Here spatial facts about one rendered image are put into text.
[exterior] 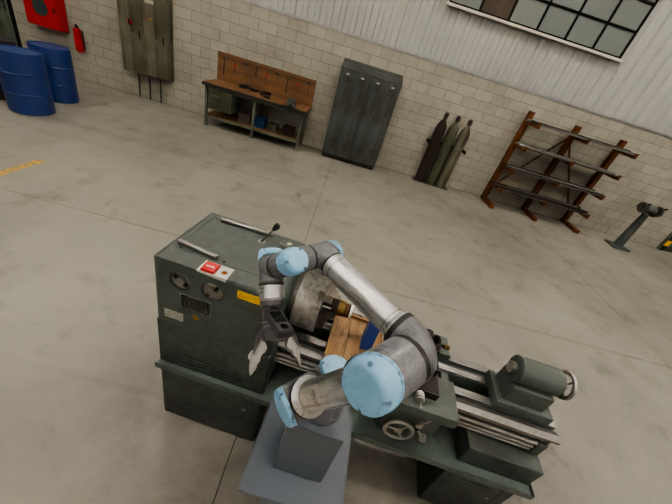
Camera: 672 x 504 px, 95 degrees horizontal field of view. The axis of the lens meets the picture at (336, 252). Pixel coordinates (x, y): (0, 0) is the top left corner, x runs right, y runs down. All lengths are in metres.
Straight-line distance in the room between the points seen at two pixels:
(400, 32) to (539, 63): 2.95
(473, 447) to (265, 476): 1.06
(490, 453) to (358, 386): 1.46
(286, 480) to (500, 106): 7.90
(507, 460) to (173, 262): 1.89
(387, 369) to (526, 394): 1.37
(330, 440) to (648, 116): 9.53
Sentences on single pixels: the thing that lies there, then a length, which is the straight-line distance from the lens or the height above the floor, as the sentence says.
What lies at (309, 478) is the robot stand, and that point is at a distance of 1.52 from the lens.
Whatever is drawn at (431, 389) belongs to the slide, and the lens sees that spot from 1.66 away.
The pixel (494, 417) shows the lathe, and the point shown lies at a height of 0.86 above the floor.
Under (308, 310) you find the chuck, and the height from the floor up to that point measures 1.13.
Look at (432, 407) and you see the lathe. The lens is 1.66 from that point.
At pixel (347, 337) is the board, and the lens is 1.78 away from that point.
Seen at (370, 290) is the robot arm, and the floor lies 1.68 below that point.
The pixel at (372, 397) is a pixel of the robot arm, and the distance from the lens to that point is 0.64.
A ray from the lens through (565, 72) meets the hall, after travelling 8.77.
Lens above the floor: 2.16
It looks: 33 degrees down
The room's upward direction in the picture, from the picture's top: 18 degrees clockwise
